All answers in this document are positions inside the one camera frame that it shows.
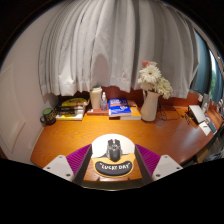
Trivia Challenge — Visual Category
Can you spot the round white yellow mouse pad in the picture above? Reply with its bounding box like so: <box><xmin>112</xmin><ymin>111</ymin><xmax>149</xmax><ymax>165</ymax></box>
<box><xmin>90</xmin><ymin>133</ymin><xmax>137</xmax><ymax>178</ymax></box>

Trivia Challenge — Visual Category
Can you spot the black cable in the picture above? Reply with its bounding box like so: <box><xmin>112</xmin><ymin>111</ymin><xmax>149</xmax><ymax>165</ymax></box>
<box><xmin>156</xmin><ymin>103</ymin><xmax>183</xmax><ymax>122</ymax></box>

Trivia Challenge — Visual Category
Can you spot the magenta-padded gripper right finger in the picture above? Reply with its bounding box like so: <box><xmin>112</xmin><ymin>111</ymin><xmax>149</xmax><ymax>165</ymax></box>
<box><xmin>134</xmin><ymin>143</ymin><xmax>184</xmax><ymax>186</ymax></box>

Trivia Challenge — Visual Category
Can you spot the dark mug with green inside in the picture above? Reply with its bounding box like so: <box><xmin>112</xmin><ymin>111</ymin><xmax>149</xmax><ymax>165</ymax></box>
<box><xmin>39</xmin><ymin>107</ymin><xmax>57</xmax><ymax>126</ymax></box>

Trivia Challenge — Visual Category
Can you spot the clear spray bottle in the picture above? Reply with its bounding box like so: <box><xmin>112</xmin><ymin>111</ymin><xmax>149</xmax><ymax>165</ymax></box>
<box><xmin>100</xmin><ymin>91</ymin><xmax>108</xmax><ymax>112</ymax></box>

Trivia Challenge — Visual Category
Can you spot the window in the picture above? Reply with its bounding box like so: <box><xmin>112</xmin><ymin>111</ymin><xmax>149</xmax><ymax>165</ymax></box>
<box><xmin>191</xmin><ymin>31</ymin><xmax>224</xmax><ymax>104</ymax></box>

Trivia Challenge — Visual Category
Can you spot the black and yellow book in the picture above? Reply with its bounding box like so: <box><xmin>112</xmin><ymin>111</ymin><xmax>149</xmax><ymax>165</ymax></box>
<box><xmin>56</xmin><ymin>97</ymin><xmax>89</xmax><ymax>109</ymax></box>

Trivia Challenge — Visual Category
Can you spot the white flat device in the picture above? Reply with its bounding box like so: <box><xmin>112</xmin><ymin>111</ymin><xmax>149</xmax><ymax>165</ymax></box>
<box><xmin>187</xmin><ymin>104</ymin><xmax>208</xmax><ymax>125</ymax></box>

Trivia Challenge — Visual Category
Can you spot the thin black book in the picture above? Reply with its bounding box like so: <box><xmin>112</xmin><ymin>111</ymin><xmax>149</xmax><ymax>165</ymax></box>
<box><xmin>54</xmin><ymin>104</ymin><xmax>86</xmax><ymax>113</ymax></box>

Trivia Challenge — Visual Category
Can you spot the thick black book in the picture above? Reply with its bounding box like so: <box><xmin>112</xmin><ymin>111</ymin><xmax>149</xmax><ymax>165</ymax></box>
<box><xmin>54</xmin><ymin>109</ymin><xmax>85</xmax><ymax>116</ymax></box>

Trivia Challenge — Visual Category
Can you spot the dark red book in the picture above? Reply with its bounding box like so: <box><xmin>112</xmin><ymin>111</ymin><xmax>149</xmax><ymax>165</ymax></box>
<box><xmin>85</xmin><ymin>108</ymin><xmax>110</xmax><ymax>116</ymax></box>

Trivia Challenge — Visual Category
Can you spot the orange and white book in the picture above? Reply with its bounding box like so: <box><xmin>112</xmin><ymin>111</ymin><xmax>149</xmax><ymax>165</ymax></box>
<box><xmin>119</xmin><ymin>101</ymin><xmax>143</xmax><ymax>121</ymax></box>

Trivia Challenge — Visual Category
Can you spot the white flower bunch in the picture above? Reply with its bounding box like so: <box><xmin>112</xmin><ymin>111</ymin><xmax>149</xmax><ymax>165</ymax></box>
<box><xmin>137</xmin><ymin>60</ymin><xmax>174</xmax><ymax>100</ymax></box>

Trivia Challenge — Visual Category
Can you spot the dark grey computer mouse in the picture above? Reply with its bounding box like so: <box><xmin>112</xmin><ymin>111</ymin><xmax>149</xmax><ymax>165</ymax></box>
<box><xmin>105</xmin><ymin>138</ymin><xmax>123</xmax><ymax>163</ymax></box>

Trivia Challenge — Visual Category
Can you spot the yellow and white book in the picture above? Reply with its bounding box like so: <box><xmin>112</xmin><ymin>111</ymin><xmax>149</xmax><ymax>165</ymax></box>
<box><xmin>55</xmin><ymin>112</ymin><xmax>84</xmax><ymax>122</ymax></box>

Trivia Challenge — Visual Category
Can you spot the beige tumbler with lid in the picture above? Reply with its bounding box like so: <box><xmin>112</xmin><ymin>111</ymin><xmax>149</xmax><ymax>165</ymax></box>
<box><xmin>89</xmin><ymin>85</ymin><xmax>103</xmax><ymax>110</ymax></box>

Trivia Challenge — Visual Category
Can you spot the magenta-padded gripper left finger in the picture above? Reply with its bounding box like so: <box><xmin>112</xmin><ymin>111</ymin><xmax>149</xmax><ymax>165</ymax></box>
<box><xmin>43</xmin><ymin>143</ymin><xmax>93</xmax><ymax>186</ymax></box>

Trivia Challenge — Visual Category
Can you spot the blue and white book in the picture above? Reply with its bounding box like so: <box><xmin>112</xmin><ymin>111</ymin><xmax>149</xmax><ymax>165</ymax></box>
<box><xmin>107</xmin><ymin>97</ymin><xmax>132</xmax><ymax>118</ymax></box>

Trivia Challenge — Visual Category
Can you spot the white curtain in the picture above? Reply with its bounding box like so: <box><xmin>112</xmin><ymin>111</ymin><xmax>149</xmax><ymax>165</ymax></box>
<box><xmin>38</xmin><ymin>0</ymin><xmax>201</xmax><ymax>99</ymax></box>

